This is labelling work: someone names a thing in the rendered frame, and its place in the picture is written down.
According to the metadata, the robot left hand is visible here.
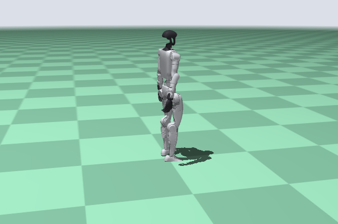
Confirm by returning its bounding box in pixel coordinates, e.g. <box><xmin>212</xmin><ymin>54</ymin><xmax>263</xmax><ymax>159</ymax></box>
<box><xmin>157</xmin><ymin>85</ymin><xmax>163</xmax><ymax>101</ymax></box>

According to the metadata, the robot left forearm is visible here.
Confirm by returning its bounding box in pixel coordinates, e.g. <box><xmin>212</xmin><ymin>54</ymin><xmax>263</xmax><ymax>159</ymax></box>
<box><xmin>157</xmin><ymin>71</ymin><xmax>163</xmax><ymax>89</ymax></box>

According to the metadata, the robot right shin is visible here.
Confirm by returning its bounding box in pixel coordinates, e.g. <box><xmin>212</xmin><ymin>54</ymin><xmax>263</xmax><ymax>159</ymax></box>
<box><xmin>167</xmin><ymin>125</ymin><xmax>178</xmax><ymax>157</ymax></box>

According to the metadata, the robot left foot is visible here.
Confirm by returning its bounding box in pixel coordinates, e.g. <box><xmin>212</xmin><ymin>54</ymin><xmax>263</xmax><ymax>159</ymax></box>
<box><xmin>161</xmin><ymin>147</ymin><xmax>177</xmax><ymax>155</ymax></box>

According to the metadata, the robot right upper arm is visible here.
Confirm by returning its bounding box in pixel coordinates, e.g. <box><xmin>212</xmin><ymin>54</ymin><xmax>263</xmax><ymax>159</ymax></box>
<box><xmin>171</xmin><ymin>52</ymin><xmax>180</xmax><ymax>78</ymax></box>

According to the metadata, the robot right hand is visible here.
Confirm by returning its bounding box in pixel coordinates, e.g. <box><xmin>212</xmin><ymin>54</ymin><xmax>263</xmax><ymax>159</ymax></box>
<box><xmin>162</xmin><ymin>93</ymin><xmax>173</xmax><ymax>113</ymax></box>

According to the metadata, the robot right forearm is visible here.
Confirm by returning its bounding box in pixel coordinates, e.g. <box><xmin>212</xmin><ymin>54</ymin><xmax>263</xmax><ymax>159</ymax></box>
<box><xmin>168</xmin><ymin>73</ymin><xmax>180</xmax><ymax>98</ymax></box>

